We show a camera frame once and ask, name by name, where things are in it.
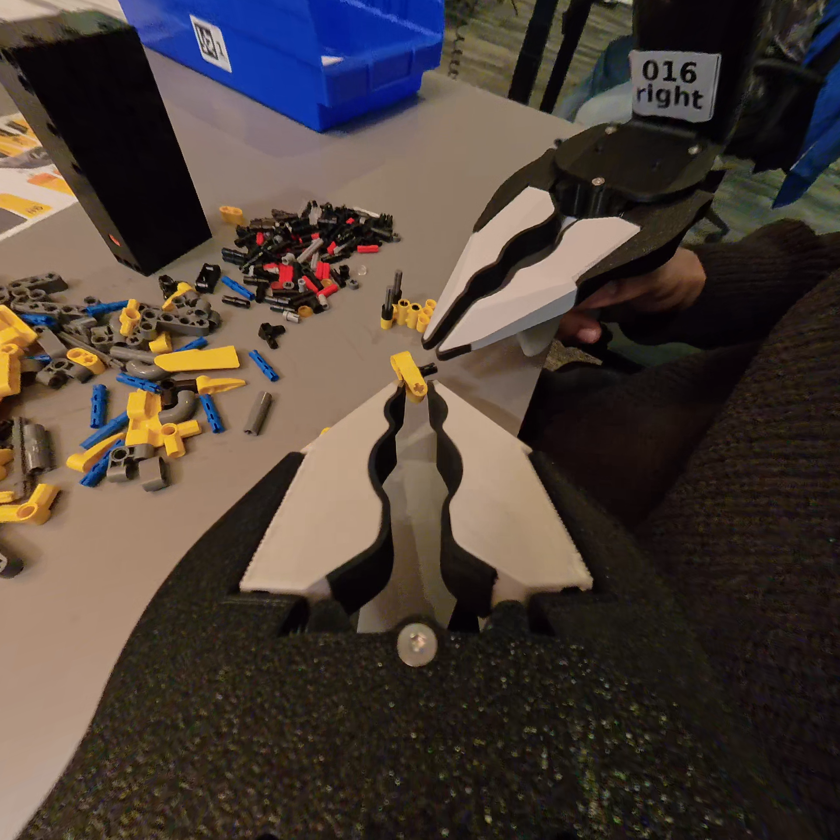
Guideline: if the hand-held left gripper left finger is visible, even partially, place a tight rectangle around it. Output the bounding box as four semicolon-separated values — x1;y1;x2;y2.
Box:
238;381;408;616

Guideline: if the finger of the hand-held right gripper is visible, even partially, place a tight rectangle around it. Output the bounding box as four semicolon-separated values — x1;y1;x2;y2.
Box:
435;215;642;361
420;188;560;350

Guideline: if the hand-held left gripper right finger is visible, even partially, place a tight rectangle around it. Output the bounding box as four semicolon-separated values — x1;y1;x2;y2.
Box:
427;381;595;619

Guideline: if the person's right forearm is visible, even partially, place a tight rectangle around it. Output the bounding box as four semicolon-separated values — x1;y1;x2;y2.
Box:
623;220;840;349

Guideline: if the person's right hand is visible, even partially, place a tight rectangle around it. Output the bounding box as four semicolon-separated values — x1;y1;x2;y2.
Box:
560;249;707;345

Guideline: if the grey tube connector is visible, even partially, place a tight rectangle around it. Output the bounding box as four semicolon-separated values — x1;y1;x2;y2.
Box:
243;391;274;437

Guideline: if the cluster of yellow pinned beams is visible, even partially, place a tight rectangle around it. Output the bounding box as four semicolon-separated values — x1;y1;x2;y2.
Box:
380;268;438;333

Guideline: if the black tripod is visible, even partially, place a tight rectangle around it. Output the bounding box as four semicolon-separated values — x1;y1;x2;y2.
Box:
507;0;595;114

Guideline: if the yellow cross connector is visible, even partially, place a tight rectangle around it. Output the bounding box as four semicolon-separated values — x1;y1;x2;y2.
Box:
160;419;202;459

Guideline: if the yellow wedge panel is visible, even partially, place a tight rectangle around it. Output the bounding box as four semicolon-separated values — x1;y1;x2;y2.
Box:
154;345;241;374

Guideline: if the grey holed connector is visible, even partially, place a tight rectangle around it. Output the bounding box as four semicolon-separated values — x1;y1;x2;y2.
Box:
106;445;143;484

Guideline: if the dark knit sweater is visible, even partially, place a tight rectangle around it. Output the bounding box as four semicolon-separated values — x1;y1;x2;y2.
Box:
518;262;840;840

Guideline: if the pile of black red pins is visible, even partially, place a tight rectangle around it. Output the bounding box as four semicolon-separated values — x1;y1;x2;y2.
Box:
220;200;403;324

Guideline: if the blue plastic bin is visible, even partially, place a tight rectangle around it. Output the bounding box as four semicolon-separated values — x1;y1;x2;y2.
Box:
117;0;447;134

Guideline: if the yellow angled connector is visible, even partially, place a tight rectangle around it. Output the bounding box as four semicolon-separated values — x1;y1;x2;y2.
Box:
0;483;62;525

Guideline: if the grey curved panel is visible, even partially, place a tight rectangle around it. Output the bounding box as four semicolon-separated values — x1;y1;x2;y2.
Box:
13;419;57;475

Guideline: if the heap of grey yellow parts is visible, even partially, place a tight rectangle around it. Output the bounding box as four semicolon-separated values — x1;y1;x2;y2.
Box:
0;271;132;408

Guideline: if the black rectangular box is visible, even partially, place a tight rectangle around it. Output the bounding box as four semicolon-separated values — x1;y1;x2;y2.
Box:
0;10;213;277

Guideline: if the printed instruction sheet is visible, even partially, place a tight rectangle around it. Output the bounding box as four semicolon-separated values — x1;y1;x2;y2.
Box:
0;112;80;240

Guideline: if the yellow bracket piece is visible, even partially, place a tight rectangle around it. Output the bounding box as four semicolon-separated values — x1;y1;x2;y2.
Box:
124;390;165;448

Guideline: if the grey perforated frame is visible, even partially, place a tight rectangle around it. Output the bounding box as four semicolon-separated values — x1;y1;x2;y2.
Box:
134;292;221;336

